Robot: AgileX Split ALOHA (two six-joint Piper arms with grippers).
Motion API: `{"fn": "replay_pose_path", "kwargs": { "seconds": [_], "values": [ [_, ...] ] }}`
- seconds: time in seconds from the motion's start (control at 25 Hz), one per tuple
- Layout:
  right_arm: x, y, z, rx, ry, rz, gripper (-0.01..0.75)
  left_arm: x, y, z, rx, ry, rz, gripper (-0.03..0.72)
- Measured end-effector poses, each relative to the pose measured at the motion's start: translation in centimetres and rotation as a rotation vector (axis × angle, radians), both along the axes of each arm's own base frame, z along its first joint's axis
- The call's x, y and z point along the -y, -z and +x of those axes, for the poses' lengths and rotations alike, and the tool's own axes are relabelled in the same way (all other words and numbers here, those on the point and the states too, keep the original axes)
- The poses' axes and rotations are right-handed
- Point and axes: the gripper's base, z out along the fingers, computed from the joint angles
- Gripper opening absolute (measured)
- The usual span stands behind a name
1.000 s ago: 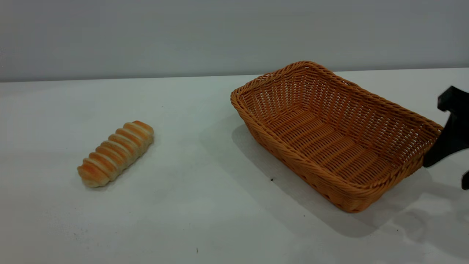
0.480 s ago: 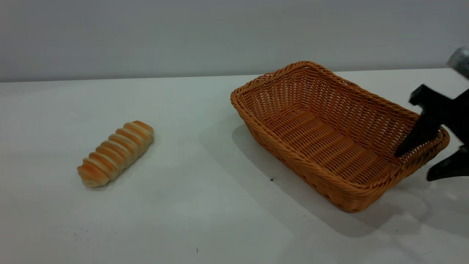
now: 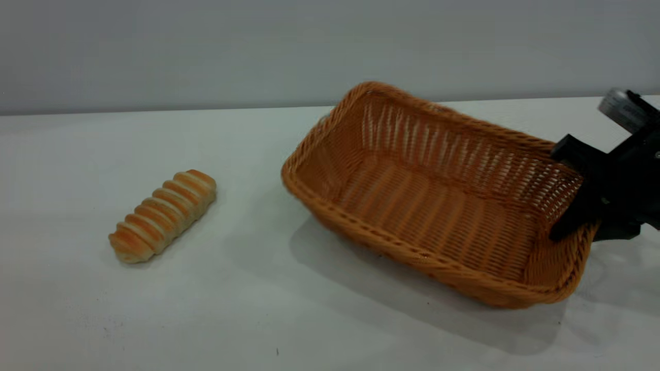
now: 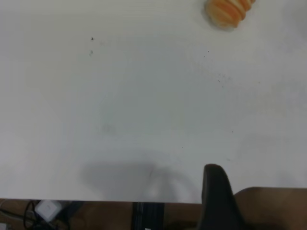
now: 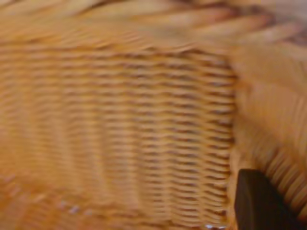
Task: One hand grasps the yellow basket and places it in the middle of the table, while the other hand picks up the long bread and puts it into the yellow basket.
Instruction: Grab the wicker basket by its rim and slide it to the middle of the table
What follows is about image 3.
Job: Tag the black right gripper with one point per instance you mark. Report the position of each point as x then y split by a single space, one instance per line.
626 180

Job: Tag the orange woven wicker basket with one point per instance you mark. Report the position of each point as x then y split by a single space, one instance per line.
423 206

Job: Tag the ridged golden bread loaf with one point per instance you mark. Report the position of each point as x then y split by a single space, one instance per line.
162 216

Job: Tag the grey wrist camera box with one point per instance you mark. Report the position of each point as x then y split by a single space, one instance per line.
621 109

